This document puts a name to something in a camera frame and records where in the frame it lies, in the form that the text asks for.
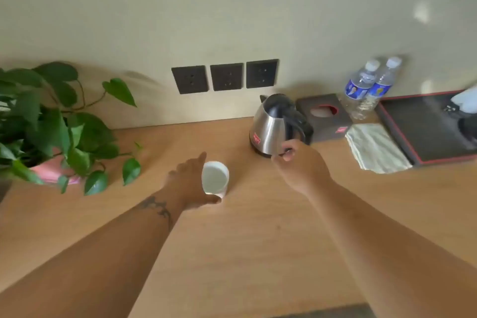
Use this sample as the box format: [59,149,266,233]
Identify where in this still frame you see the person's left hand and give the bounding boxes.
[158,152,223,214]

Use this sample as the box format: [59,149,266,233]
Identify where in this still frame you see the person's right hand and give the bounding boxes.
[271,139,334,197]

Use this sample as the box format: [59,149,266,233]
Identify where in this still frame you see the white cup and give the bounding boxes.
[201,160,230,199]

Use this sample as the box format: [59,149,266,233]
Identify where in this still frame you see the stainless steel kettle black handle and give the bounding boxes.
[248,93,315,159]

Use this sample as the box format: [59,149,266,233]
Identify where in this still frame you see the person's left forearm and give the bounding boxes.
[0,191,183,318]

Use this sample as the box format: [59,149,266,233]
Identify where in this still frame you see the person's right forearm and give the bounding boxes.
[307,179,477,318]

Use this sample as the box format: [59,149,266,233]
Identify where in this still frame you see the clear water bottle blue label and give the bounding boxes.
[352,56,403,121]
[341,59,381,113]

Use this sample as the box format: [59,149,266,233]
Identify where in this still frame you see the dark grey tissue box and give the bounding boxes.
[295,93,353,144]

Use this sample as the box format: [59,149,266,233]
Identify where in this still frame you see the pale folded cloth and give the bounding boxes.
[344,123,413,174]

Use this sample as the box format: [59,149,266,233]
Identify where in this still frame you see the black tray red rim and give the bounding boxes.
[374,89,477,167]

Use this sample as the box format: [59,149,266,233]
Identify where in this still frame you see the pink plant pot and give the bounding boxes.
[29,148,82,185]

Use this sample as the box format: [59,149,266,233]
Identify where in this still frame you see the green leafy plant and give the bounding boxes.
[0,61,144,196]

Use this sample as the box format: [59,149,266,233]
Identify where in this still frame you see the small black object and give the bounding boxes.
[443,105,477,145]

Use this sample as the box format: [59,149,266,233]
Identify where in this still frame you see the small white object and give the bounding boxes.
[450,84,477,114]

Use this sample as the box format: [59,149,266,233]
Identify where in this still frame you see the black wall socket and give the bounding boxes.
[245,59,279,89]
[171,65,209,95]
[210,63,244,92]

